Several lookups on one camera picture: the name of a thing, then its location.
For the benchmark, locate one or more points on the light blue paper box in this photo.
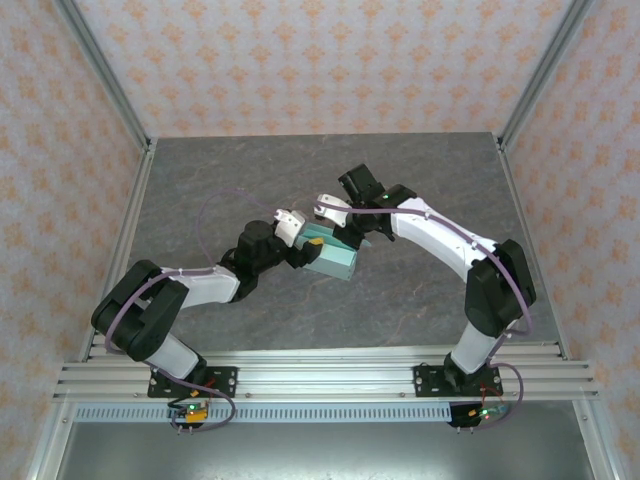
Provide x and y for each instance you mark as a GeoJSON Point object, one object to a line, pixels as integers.
{"type": "Point", "coordinates": [332, 262]}

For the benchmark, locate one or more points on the grey metal bottom panel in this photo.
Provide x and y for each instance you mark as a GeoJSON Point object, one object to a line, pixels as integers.
{"type": "Point", "coordinates": [320, 452]}

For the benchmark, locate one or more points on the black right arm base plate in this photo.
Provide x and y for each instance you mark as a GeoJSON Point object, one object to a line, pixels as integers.
{"type": "Point", "coordinates": [425, 382]}

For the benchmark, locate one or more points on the aluminium rail beam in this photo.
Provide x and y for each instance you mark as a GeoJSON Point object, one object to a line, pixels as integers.
{"type": "Point", "coordinates": [325, 380]}

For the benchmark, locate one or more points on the left electronics board orange connector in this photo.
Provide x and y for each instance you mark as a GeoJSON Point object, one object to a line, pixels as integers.
{"type": "Point", "coordinates": [192, 412]}

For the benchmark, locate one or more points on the aluminium frame post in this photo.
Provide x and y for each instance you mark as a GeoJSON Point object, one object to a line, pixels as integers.
{"type": "Point", "coordinates": [107, 75]}
{"type": "Point", "coordinates": [545, 70]}

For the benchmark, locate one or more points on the aluminium left table side rail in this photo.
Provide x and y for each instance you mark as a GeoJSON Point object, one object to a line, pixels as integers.
{"type": "Point", "coordinates": [125, 240]}

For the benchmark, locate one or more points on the aluminium right table side rail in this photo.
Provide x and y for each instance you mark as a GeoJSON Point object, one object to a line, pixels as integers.
{"type": "Point", "coordinates": [530, 240]}

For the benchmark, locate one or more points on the aluminium right frame post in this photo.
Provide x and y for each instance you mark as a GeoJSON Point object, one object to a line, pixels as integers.
{"type": "Point", "coordinates": [545, 70]}

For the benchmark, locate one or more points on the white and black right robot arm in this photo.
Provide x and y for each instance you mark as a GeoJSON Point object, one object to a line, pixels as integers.
{"type": "Point", "coordinates": [500, 290]}

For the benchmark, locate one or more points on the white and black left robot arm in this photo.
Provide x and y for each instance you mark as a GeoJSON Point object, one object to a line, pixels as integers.
{"type": "Point", "coordinates": [145, 310]}

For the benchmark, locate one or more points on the aluminium left frame post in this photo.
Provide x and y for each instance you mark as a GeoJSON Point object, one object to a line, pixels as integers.
{"type": "Point", "coordinates": [107, 75]}

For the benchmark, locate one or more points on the right electronics board green light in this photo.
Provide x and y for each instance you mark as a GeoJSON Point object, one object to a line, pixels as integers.
{"type": "Point", "coordinates": [487, 414]}

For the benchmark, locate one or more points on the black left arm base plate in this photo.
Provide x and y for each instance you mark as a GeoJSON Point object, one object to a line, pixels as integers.
{"type": "Point", "coordinates": [222, 382]}

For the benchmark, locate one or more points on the aluminium table side rail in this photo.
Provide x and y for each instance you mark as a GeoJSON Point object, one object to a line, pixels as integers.
{"type": "Point", "coordinates": [530, 240]}
{"type": "Point", "coordinates": [125, 240]}

